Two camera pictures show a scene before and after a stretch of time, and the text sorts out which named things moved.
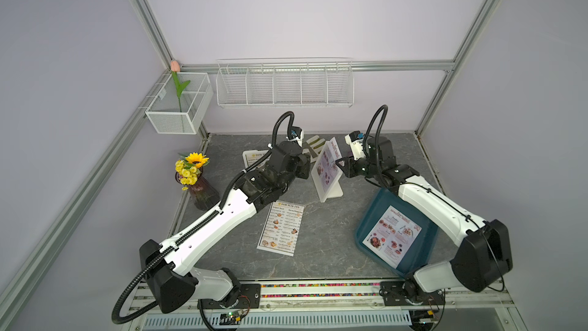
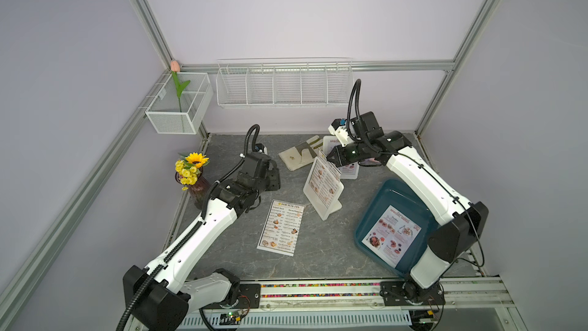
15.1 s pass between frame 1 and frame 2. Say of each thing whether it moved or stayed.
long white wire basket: stayed
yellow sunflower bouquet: stayed
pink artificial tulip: stayed
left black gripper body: moved
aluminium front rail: stayed
